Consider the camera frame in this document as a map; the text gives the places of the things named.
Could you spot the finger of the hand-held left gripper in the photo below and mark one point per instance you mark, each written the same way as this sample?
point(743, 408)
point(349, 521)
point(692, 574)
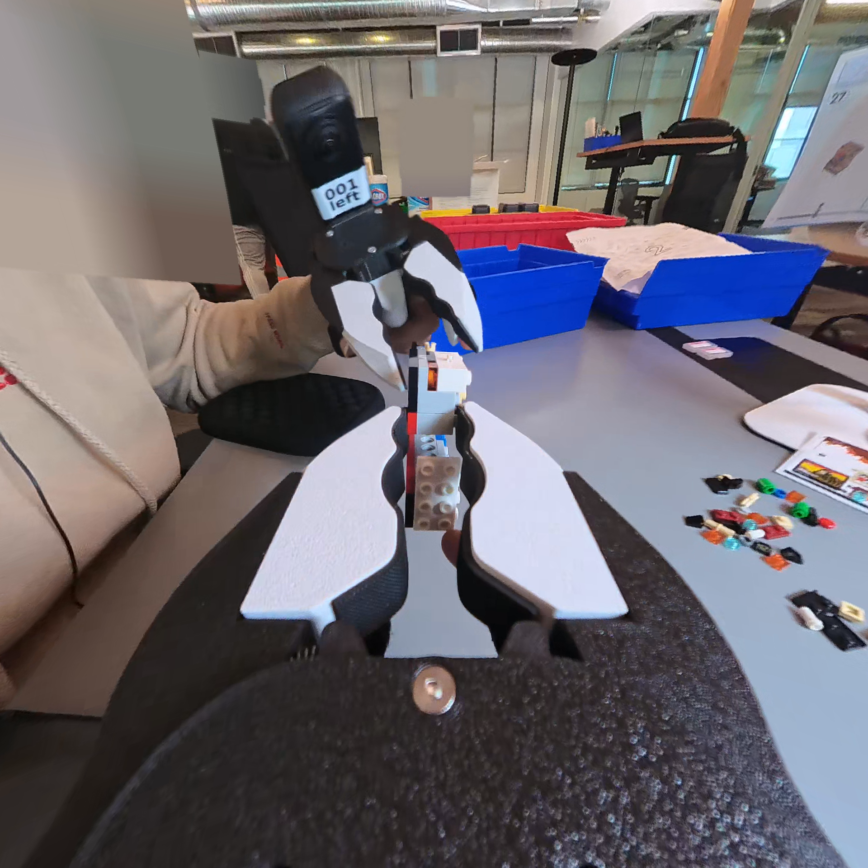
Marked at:
point(444, 271)
point(356, 312)

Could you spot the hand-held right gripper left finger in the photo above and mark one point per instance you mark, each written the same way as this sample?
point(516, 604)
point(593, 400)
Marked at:
point(325, 536)

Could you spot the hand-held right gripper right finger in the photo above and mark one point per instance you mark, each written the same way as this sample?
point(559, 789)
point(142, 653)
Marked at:
point(536, 536)

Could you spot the grey lego beam build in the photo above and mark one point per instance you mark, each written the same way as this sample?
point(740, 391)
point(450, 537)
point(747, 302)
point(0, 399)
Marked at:
point(434, 488)

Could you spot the pile of small lego pieces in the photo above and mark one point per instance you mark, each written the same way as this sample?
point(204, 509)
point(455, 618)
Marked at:
point(729, 517)

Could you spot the lego instruction booklet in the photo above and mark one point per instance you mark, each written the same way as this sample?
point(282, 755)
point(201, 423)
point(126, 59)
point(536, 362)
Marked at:
point(814, 169)

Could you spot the person's left forearm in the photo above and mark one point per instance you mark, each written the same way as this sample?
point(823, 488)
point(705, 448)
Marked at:
point(237, 339)

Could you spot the lego sticker sheet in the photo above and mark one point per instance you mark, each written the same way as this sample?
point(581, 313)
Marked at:
point(824, 475)

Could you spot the black and tan lego cluster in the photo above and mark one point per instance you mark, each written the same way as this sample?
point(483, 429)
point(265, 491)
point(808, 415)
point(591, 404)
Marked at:
point(841, 634)

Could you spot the person's left hand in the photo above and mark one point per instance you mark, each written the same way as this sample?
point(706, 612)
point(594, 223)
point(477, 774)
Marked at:
point(410, 325)

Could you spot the white wipes canister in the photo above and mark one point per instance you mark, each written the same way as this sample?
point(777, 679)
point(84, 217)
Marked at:
point(378, 193)

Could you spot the blue plastic bin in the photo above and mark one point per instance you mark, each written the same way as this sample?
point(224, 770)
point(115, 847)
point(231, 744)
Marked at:
point(712, 298)
point(536, 305)

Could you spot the red plastic bin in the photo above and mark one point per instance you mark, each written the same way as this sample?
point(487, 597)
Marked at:
point(542, 230)

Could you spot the black chair armrest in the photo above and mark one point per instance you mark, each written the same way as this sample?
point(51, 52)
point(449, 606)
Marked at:
point(285, 413)

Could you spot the white air vent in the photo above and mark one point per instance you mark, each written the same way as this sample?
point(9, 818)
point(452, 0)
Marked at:
point(459, 39)

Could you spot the black office chair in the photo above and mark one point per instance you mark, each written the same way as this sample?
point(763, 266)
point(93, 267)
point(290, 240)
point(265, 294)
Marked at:
point(630, 196)

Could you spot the white printed paper bag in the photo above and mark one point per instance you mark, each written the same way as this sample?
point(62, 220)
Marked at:
point(651, 251)

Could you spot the wooden standing desk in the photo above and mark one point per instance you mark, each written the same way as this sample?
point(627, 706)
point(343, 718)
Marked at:
point(651, 146)

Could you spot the small clear card case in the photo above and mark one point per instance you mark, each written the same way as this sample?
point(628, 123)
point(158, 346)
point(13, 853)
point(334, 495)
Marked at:
point(720, 352)
point(695, 346)

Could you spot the black floor lamp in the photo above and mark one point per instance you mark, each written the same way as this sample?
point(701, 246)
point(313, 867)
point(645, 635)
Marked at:
point(573, 58)

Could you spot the person's beige hoodie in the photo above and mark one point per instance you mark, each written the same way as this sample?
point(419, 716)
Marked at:
point(68, 407)

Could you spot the white booklet stand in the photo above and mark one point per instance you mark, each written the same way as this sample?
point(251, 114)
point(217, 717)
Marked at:
point(807, 413)

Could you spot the silver ventilation duct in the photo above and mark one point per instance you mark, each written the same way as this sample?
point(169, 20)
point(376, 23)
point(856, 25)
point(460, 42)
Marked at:
point(339, 44)
point(339, 10)

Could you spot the wooden post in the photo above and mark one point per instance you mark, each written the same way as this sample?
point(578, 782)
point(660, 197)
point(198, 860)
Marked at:
point(722, 61)

